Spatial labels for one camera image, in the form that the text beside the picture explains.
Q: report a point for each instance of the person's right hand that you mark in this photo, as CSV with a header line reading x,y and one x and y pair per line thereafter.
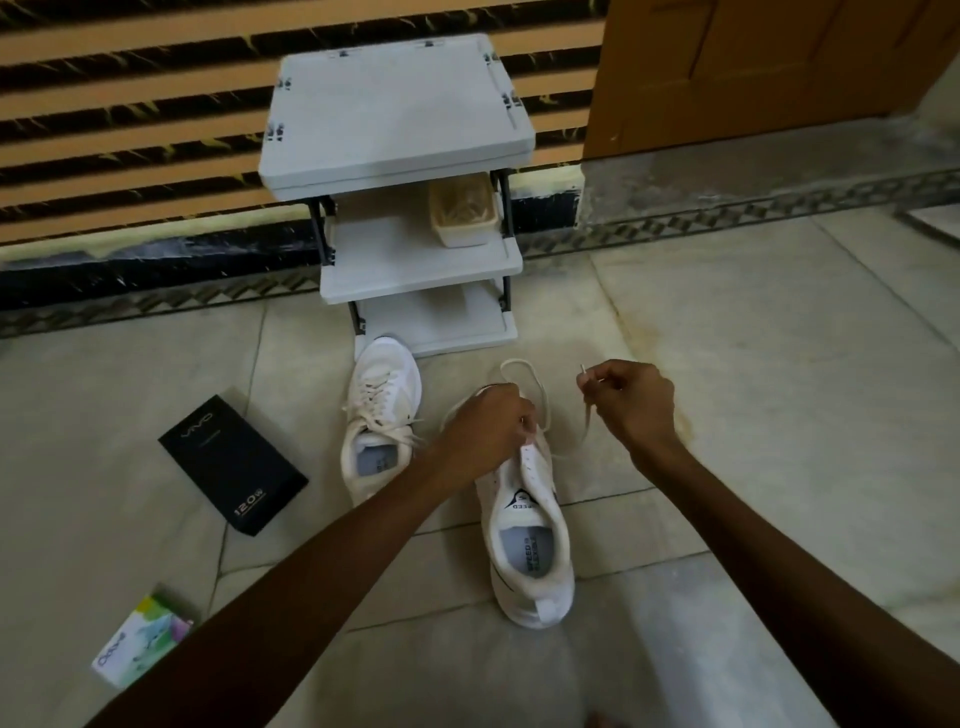
x,y
637,405

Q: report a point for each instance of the person's left hand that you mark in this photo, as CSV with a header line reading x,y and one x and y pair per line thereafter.
x,y
484,431

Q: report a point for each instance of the person's left fingers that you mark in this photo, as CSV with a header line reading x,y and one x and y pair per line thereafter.
x,y
521,420

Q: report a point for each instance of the person's right fingers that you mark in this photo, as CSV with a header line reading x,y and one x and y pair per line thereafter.
x,y
598,386

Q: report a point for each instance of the white shoelace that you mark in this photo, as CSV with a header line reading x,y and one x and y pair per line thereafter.
x,y
514,362

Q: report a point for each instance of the white sneaker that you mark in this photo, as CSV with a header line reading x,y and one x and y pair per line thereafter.
x,y
529,600
390,369

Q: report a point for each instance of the person's right forearm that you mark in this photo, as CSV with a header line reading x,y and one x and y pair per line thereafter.
x,y
787,577

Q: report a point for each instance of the person's left forearm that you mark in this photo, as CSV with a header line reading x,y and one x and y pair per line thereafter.
x,y
300,592

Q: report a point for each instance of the beige plastic basket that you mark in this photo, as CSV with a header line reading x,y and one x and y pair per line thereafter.
x,y
465,232

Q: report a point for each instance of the black cardboard box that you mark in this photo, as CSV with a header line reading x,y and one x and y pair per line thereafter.
x,y
232,465

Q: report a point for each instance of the white three-tier shoe rack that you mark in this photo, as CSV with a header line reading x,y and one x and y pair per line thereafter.
x,y
390,112

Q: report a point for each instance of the brown wooden door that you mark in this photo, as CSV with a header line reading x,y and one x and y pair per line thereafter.
x,y
750,67

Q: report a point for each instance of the small colourful carton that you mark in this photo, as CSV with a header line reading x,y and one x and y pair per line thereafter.
x,y
139,643

